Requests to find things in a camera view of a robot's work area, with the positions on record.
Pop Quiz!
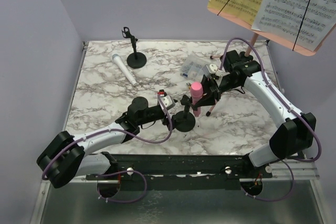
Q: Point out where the pink toy microphone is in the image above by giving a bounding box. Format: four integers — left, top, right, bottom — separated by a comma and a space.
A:
190, 82, 203, 105

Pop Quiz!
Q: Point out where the black round-base mic stand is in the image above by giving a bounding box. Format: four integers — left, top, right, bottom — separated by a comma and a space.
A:
121, 27, 147, 69

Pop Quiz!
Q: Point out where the white toy microphone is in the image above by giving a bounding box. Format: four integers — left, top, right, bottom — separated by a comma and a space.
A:
112, 54, 138, 87

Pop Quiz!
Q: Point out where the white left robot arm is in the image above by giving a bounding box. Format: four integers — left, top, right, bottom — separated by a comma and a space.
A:
37, 92, 177, 188

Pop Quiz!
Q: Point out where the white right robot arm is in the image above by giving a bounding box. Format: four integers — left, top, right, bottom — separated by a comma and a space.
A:
190, 50, 316, 178

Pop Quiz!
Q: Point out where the clear plastic organizer box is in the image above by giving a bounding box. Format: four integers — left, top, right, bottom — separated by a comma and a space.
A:
180, 55, 208, 82

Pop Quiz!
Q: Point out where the pink music stand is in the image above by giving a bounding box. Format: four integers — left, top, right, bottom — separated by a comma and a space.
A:
205, 6, 318, 116

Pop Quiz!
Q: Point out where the white sheet music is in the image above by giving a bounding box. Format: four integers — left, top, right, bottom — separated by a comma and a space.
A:
251, 0, 335, 51

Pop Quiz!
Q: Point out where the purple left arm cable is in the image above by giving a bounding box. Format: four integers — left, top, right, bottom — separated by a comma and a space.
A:
41, 95, 174, 182

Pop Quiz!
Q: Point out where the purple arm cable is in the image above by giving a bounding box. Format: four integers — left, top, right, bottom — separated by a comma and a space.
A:
41, 95, 174, 182
219, 37, 322, 162

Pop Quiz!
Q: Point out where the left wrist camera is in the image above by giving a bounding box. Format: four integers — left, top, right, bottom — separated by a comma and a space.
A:
157, 89, 176, 111

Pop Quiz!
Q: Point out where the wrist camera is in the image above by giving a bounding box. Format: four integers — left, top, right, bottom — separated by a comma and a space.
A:
203, 63, 225, 78
157, 89, 176, 111

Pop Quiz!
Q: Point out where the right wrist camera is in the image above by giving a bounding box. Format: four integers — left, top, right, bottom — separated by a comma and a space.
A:
203, 63, 225, 78

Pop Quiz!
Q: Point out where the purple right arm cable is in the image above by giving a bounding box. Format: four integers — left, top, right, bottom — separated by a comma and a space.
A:
219, 37, 322, 162

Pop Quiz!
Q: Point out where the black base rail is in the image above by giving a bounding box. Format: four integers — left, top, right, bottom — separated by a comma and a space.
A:
86, 154, 272, 190

